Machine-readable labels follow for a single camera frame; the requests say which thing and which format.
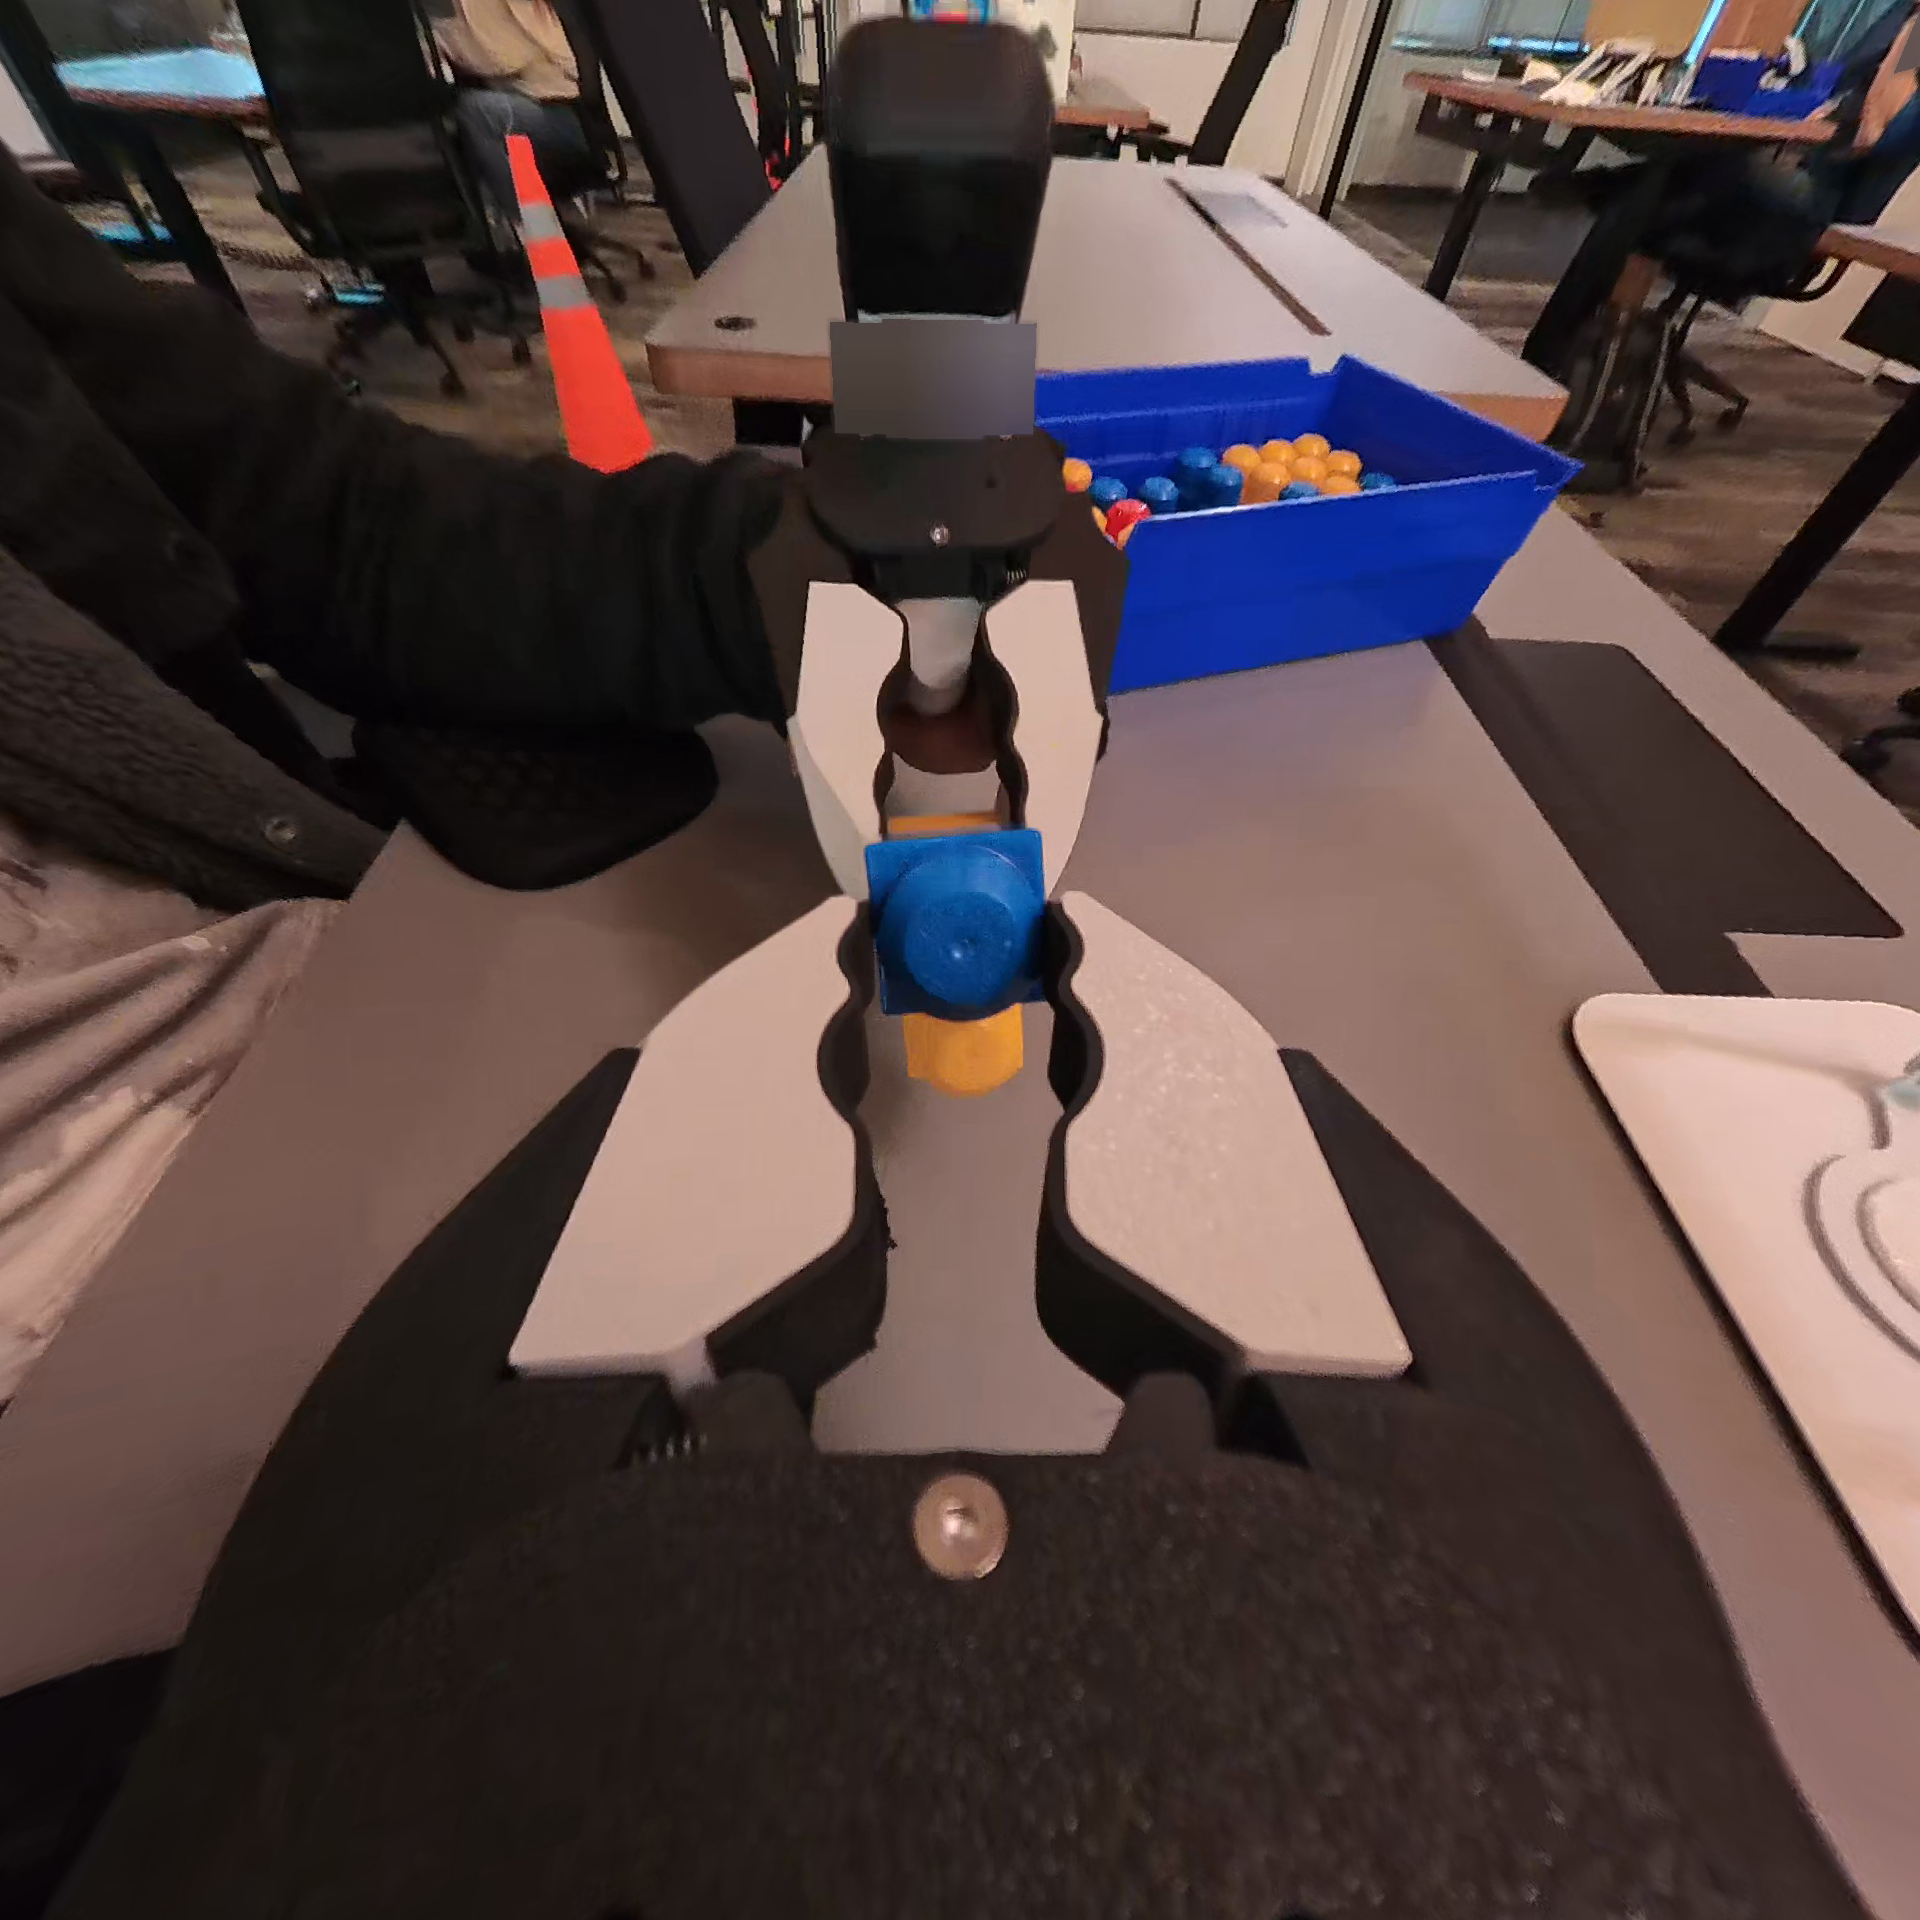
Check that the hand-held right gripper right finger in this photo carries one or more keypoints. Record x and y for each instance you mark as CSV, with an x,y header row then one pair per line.
x,y
1214,1200

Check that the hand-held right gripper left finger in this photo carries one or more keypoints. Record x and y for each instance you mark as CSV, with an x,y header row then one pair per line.
x,y
704,1184

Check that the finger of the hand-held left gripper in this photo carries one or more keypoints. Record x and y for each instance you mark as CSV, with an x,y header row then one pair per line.
x,y
1060,704
833,704

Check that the blue single-stud block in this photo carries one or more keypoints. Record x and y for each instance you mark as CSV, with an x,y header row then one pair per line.
x,y
961,938

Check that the blue plastic bin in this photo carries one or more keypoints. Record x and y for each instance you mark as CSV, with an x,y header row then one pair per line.
x,y
1306,586

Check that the yellow two-stud block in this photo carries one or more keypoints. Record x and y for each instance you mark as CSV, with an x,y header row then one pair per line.
x,y
967,1058

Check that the pile of colourful blocks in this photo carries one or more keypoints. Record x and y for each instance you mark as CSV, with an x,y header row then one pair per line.
x,y
1277,465

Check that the black mesh chair armrest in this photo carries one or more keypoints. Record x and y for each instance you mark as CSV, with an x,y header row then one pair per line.
x,y
556,810

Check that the grey wood-edged table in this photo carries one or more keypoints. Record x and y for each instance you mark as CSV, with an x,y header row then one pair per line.
x,y
1142,284

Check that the orange traffic cone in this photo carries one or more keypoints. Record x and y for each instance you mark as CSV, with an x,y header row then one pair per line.
x,y
580,345

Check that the white document stand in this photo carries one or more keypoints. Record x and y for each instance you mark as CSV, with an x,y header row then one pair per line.
x,y
1724,1171

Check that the black office chair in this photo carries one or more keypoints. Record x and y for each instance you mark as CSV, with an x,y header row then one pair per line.
x,y
375,164
1245,75
1634,375

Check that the pale grey garment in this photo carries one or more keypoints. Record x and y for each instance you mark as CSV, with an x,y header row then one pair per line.
x,y
105,1080

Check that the dark fleece jacket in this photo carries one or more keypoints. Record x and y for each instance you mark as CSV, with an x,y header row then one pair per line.
x,y
120,749

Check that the wood-edged office table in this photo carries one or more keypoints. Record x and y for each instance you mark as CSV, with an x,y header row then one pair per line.
x,y
1576,106
165,75
1874,248

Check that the small blue bin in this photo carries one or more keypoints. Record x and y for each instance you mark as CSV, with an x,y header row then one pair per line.
x,y
1756,83

